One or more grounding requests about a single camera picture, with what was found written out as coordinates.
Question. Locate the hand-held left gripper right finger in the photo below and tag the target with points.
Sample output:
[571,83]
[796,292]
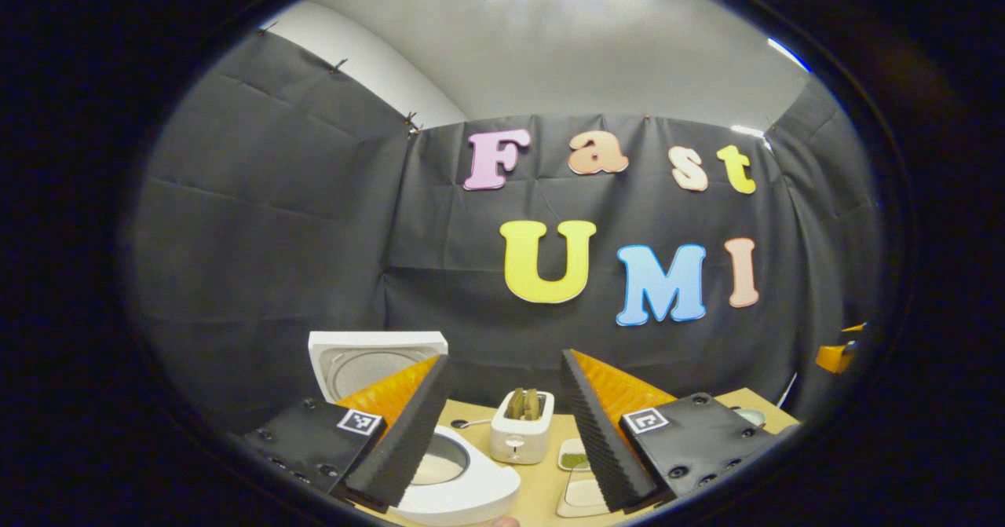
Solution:
[601,448]

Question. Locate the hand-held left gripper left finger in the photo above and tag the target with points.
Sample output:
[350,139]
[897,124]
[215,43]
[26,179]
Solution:
[404,448]

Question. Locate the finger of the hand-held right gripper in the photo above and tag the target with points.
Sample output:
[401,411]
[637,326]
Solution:
[836,354]

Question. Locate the clear box of rice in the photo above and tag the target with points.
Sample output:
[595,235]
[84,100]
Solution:
[581,495]

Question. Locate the white rice cooker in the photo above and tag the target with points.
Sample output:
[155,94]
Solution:
[471,488]

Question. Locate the white divided bean dish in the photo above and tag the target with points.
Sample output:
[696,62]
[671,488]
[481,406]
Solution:
[573,458]

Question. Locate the brown bread slice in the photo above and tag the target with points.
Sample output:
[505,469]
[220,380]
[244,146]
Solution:
[532,404]
[514,405]

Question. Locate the white toaster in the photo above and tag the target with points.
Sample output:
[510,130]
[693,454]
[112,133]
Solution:
[520,437]

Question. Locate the pale green plate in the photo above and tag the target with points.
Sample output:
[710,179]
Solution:
[750,417]

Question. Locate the black backdrop cloth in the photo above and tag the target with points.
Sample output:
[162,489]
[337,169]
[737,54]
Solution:
[298,236]

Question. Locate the ceiling light panel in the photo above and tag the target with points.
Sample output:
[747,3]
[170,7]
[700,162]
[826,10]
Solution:
[787,54]

